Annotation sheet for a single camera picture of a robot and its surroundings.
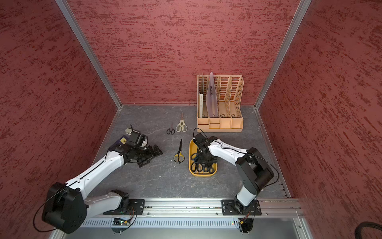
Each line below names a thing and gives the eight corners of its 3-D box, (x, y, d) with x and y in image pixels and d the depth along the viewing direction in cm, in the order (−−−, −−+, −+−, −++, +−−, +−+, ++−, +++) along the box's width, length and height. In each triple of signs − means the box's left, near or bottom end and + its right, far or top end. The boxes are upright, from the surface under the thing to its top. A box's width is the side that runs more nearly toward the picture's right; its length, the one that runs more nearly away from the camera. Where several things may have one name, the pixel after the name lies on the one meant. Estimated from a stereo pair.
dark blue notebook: (110, 151, 97) (108, 149, 95) (125, 136, 104) (123, 134, 103) (114, 153, 96) (112, 152, 94) (129, 139, 103) (128, 137, 101)
